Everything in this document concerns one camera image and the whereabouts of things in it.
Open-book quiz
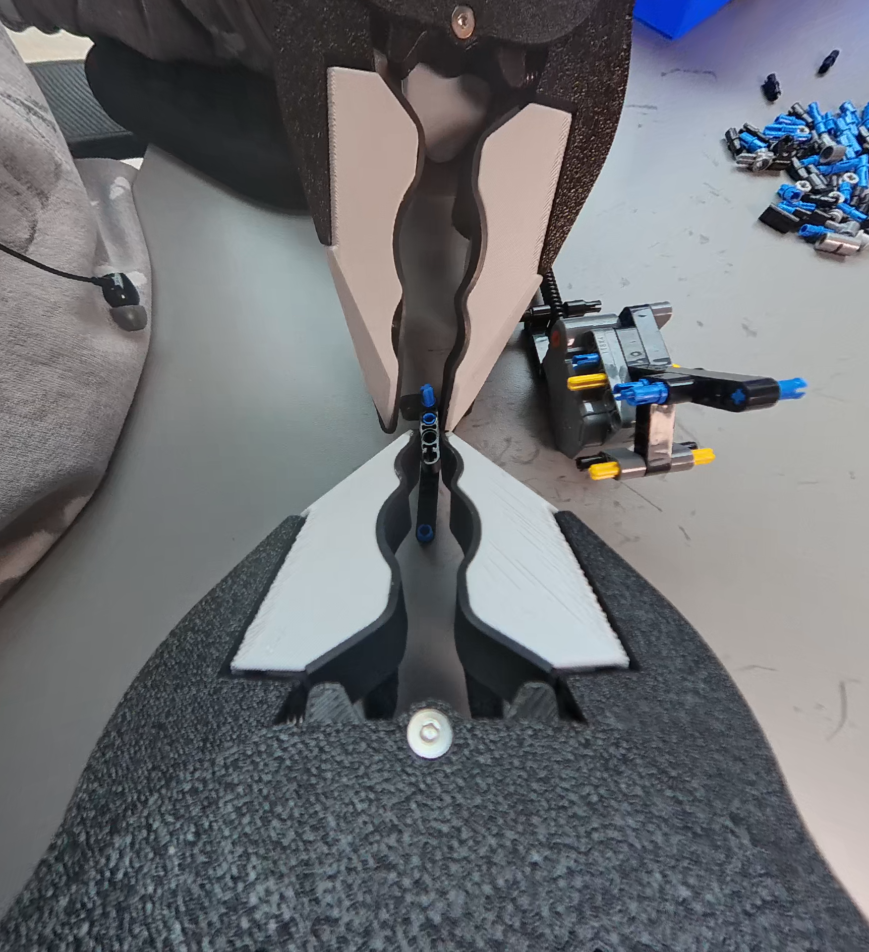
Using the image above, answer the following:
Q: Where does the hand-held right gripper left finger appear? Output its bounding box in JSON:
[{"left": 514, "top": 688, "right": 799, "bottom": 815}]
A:
[{"left": 230, "top": 430, "right": 413, "bottom": 700}]

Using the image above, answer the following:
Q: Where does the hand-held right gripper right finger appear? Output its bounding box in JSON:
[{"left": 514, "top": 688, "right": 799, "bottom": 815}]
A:
[{"left": 442, "top": 431, "right": 632, "bottom": 700}]

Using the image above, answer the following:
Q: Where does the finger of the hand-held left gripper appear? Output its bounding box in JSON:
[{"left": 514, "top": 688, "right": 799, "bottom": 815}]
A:
[
  {"left": 443, "top": 99, "right": 575, "bottom": 434},
  {"left": 325, "top": 67, "right": 426, "bottom": 434}
]

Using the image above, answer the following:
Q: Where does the black bent brick beam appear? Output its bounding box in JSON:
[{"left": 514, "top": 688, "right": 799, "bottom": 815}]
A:
[{"left": 401, "top": 384, "right": 444, "bottom": 549}]

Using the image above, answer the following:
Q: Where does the grey desk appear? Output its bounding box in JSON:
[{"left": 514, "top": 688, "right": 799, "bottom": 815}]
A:
[{"left": 0, "top": 0, "right": 869, "bottom": 952}]

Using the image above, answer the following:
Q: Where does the blue plastic bin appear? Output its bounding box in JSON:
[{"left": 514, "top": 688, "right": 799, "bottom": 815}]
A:
[{"left": 634, "top": 0, "right": 733, "bottom": 40}]

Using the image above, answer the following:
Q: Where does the grey toy brick model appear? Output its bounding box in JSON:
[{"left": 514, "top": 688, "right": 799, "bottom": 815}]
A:
[{"left": 523, "top": 269, "right": 807, "bottom": 483}]

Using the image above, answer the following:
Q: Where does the pile of blue black pins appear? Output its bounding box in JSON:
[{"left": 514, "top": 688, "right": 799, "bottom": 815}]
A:
[{"left": 724, "top": 91, "right": 869, "bottom": 260}]

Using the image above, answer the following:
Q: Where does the black earbud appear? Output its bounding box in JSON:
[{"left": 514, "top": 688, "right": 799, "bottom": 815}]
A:
[{"left": 96, "top": 271, "right": 149, "bottom": 332}]

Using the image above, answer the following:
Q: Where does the black earbud cable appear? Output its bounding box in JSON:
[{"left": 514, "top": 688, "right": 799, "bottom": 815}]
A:
[{"left": 0, "top": 218, "right": 104, "bottom": 285}]

